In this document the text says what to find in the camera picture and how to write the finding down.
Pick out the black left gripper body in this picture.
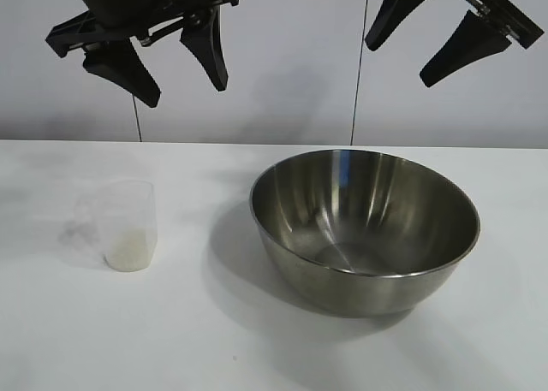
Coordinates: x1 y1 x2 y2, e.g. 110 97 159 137
45 0 241 59

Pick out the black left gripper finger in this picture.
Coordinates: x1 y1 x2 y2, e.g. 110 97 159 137
179 4 231 92
82 38 163 109

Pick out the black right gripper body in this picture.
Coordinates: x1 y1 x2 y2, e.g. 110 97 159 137
438 0 545 50

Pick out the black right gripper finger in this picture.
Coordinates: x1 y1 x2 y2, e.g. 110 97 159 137
419 10 513 89
364 0 438 52

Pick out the clear plastic measuring cup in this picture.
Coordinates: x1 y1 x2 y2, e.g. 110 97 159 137
74 181 156 274

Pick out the white uncooked rice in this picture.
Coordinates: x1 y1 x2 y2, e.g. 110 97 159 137
106 228 153 273

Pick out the stainless steel mixing bowl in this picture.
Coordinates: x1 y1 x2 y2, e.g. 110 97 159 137
249 148 481 319

